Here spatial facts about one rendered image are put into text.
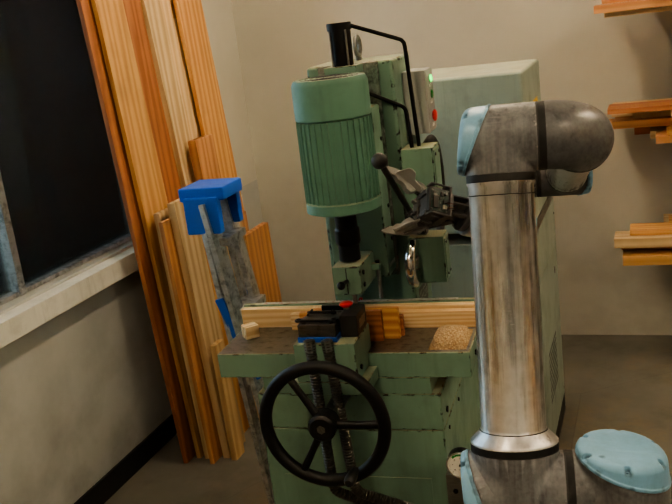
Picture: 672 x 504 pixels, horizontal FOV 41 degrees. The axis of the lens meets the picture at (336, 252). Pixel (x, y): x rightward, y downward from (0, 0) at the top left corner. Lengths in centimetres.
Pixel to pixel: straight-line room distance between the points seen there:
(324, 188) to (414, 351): 42
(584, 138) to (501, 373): 41
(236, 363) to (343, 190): 48
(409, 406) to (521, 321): 61
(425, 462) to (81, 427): 162
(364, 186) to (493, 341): 64
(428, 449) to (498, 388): 59
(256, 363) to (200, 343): 138
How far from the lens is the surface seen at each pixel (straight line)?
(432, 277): 227
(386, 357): 202
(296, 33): 452
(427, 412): 205
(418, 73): 229
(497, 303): 151
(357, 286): 210
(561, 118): 151
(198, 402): 354
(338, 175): 201
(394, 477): 215
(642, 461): 156
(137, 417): 370
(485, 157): 150
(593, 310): 448
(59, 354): 327
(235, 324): 294
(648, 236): 388
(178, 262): 341
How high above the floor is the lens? 164
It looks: 15 degrees down
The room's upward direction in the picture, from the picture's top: 7 degrees counter-clockwise
